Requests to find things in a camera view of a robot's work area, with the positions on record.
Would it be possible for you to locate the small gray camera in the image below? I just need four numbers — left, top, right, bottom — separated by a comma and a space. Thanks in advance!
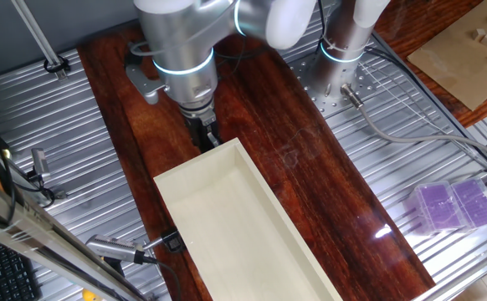
30, 148, 52, 179

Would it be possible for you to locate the black base cable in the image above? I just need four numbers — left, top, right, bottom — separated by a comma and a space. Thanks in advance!
363, 44, 487, 173

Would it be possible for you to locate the cream wooden box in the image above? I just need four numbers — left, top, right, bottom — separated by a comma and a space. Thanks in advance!
153, 136, 344, 301

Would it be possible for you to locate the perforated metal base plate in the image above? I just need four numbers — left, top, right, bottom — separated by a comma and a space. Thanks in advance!
287, 49, 378, 114

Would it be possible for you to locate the gray cable with metal connector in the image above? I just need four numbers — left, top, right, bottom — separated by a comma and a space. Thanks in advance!
339, 82, 487, 166

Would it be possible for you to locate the purple clear plastic box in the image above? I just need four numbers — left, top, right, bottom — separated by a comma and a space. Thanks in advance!
450, 177, 487, 229
406, 181, 469, 235

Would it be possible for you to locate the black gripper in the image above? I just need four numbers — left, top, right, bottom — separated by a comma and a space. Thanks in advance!
183, 111, 224, 155

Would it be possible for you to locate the aluminium camera pole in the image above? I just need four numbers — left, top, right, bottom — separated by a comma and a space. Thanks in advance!
11, 0, 71, 81

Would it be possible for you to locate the silver depth camera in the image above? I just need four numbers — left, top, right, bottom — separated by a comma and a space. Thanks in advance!
85, 233, 146, 265

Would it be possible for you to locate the black camera cable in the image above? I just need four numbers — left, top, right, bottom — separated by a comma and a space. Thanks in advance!
141, 254, 182, 301

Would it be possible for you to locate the black keyboard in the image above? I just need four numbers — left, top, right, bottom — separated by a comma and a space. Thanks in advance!
0, 232, 42, 301

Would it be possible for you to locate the aluminium frame rail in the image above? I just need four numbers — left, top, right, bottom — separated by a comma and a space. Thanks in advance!
0, 165, 148, 301

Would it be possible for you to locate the brown cardboard sheet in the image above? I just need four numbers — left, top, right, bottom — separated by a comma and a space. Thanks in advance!
406, 0, 487, 112

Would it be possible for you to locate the wrist camera with gray bracket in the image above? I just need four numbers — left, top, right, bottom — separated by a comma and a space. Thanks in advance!
125, 62, 168, 105

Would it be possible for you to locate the black clamp with metal rod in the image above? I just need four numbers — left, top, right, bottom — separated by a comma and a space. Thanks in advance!
142, 227, 186, 254

